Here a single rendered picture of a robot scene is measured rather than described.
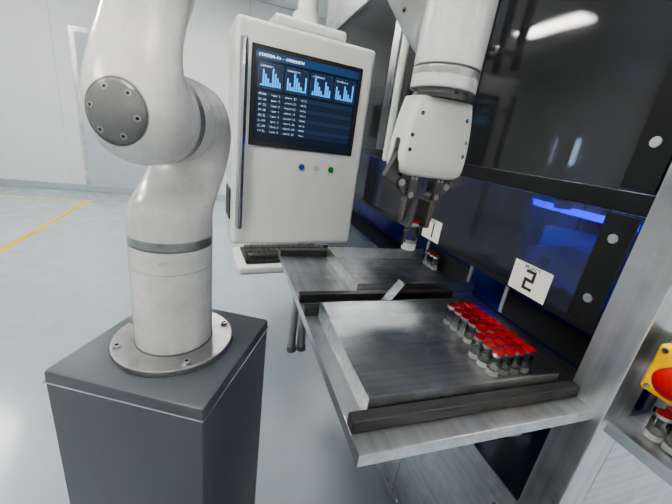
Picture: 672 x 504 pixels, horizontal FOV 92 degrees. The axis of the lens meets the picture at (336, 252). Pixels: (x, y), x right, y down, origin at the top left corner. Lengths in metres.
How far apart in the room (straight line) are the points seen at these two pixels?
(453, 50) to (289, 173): 0.91
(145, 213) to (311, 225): 0.91
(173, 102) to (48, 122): 5.84
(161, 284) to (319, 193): 0.90
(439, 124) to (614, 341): 0.42
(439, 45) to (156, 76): 0.32
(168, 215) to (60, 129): 5.75
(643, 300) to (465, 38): 0.43
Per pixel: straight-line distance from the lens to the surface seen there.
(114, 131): 0.45
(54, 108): 6.23
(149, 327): 0.58
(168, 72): 0.45
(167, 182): 0.56
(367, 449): 0.46
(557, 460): 0.78
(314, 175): 1.31
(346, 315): 0.70
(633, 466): 0.90
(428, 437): 0.50
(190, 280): 0.54
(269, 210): 1.28
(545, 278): 0.71
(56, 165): 6.32
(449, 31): 0.47
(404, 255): 1.11
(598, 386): 0.69
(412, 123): 0.45
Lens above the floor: 1.23
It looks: 19 degrees down
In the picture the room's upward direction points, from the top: 8 degrees clockwise
